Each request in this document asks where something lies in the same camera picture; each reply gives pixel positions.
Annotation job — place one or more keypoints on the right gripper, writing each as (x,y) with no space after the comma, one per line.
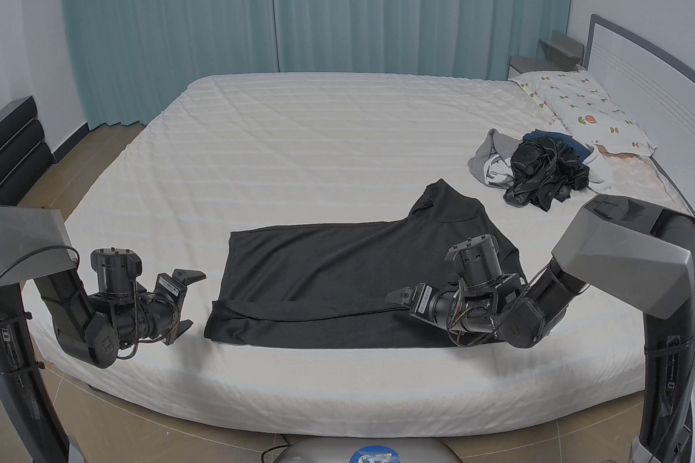
(437,309)

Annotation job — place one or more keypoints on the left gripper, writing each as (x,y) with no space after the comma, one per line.
(157,311)

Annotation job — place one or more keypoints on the black garment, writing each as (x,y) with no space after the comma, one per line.
(336,276)

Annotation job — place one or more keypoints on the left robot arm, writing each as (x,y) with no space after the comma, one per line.
(70,320)

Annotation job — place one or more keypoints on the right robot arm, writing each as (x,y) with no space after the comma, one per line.
(619,254)

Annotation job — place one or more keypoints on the bed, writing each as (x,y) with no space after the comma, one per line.
(326,135)

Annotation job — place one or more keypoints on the pile of clothes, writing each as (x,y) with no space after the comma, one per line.
(543,168)

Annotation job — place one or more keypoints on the black chest of drawers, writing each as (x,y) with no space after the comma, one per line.
(21,151)

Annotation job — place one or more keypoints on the white printed pillow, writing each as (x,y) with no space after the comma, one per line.
(586,108)

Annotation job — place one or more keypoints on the grey bedside table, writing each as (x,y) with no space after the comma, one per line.
(559,49)

